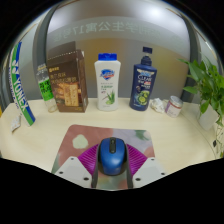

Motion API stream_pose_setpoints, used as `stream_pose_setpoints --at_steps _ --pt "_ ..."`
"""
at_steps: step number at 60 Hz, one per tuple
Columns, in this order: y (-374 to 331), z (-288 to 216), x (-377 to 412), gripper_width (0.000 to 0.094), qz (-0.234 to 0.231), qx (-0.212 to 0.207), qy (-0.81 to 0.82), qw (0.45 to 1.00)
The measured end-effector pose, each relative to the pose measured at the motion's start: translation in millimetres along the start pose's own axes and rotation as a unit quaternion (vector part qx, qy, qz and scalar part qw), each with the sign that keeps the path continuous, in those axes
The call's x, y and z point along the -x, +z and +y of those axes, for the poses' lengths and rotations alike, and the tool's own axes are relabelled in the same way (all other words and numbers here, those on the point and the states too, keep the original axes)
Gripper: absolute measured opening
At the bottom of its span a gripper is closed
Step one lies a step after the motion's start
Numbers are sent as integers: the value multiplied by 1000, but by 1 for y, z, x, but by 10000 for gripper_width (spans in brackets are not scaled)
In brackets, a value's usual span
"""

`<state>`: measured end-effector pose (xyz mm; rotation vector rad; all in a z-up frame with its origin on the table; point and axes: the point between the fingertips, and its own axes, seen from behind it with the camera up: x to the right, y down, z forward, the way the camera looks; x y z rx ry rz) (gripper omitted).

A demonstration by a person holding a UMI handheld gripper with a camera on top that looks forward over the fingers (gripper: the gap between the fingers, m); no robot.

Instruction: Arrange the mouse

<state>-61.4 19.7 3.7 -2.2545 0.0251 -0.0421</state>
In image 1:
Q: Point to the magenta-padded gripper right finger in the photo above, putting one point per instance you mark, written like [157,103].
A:
[144,166]

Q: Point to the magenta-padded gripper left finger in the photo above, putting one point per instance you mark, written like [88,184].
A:
[77,166]

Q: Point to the blue computer mouse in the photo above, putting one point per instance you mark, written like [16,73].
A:
[112,155]

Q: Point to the floral pink mouse pad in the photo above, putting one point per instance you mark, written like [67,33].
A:
[100,140]

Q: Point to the crumpled white tissue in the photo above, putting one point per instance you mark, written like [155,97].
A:
[157,104]

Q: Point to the small jar pink label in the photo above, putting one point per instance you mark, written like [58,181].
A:
[173,106]

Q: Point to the small white tag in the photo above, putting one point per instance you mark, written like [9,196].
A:
[15,122]

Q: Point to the dark blue pump shampoo bottle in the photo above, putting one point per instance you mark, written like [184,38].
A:
[143,82]

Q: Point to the clear bottle green label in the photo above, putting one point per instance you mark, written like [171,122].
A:
[46,88]

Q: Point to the brown cardboard box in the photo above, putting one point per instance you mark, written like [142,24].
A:
[67,80]

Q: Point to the white bottle blue cap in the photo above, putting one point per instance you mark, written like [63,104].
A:
[106,82]

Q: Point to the green potted plant white pot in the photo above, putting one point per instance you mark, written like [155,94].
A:
[208,96]

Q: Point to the green white blue tube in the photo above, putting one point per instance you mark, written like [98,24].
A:
[20,87]

